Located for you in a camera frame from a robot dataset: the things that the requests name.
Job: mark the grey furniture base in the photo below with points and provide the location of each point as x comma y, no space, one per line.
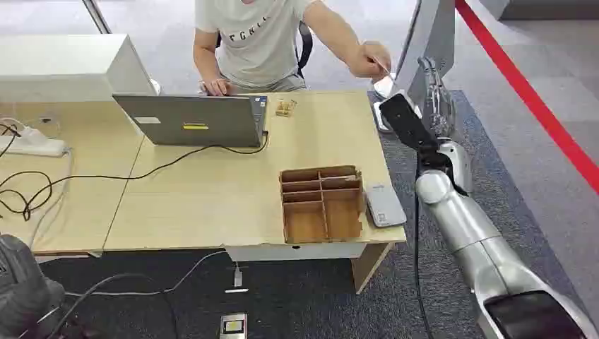
547,8

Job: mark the white shoe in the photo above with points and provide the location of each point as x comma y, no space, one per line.
383,87
380,118

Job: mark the dark slanted pole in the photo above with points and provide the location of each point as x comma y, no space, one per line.
97,16

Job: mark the silver device with yellow label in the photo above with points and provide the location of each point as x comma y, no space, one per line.
233,326

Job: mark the wooden compartment card box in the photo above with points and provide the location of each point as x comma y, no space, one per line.
323,206

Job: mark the white cabinet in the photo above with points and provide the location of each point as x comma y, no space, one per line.
65,65

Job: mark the white power strip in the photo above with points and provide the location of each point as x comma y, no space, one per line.
37,144

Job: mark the person's left hand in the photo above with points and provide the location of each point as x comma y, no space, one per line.
369,61

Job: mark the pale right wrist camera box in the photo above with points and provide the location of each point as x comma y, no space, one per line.
456,161

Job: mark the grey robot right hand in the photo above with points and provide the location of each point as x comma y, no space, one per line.
407,122

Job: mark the white under-desk panel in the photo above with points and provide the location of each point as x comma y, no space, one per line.
295,251

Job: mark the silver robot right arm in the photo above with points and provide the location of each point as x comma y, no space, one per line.
472,234

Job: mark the pale card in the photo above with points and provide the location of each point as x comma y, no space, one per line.
384,68

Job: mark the person's right hand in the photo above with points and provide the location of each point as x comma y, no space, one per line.
217,87

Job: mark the person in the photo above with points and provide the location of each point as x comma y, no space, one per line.
257,42

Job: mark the red floor tape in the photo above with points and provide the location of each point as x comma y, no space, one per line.
529,96

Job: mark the grey metal stand post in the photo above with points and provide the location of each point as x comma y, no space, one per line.
430,32

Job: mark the small wooden block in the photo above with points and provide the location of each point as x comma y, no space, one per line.
285,108

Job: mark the grey laptop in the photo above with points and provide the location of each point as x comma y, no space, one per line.
196,121

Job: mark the wooden desk leg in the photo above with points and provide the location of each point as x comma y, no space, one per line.
367,269

